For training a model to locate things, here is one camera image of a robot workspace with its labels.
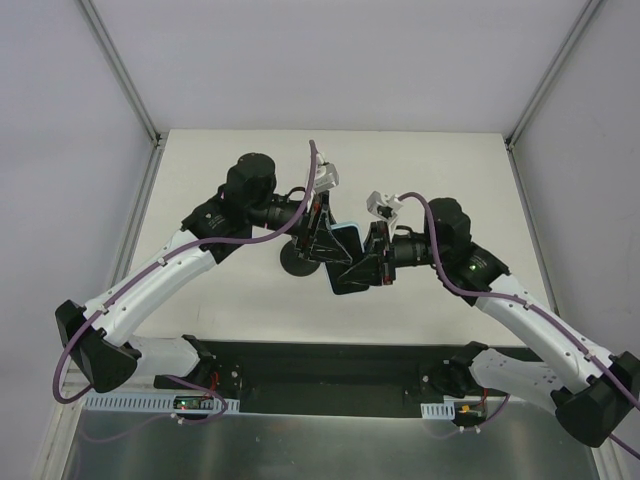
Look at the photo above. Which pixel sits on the left white slotted cable duct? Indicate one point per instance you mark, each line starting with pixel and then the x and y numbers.
pixel 159 403

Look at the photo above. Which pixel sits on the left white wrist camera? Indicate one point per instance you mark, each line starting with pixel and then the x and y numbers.
pixel 321 176

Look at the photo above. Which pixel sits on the right white slotted cable duct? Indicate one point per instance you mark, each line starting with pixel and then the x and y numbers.
pixel 438 411

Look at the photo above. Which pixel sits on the left aluminium frame post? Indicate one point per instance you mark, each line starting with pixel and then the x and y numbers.
pixel 119 70

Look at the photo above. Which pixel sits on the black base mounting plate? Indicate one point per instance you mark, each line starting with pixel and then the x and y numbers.
pixel 378 381

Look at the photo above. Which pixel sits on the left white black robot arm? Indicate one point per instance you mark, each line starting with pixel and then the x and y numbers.
pixel 99 337

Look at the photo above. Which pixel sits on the right aluminium frame post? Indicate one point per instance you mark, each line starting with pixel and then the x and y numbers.
pixel 585 18

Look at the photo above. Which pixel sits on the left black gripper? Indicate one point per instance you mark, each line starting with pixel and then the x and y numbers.
pixel 310 226

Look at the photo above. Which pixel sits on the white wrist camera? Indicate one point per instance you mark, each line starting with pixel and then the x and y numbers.
pixel 386 208
pixel 321 176

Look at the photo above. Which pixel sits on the phone with light blue case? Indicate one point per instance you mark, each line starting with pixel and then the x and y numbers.
pixel 348 235

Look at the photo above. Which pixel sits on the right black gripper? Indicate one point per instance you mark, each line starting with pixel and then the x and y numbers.
pixel 385 255

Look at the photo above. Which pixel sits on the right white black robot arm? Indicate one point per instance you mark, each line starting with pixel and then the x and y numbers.
pixel 588 389

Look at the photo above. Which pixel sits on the black phone stand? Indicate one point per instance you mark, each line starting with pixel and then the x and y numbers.
pixel 295 265

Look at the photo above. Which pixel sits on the white slotted cable duct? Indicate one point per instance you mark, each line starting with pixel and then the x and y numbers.
pixel 438 411
pixel 159 403

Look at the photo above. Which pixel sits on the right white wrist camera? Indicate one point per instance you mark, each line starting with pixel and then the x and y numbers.
pixel 386 208

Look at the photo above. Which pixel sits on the aluminium frame post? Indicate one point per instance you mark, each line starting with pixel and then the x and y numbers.
pixel 119 70
pixel 585 18

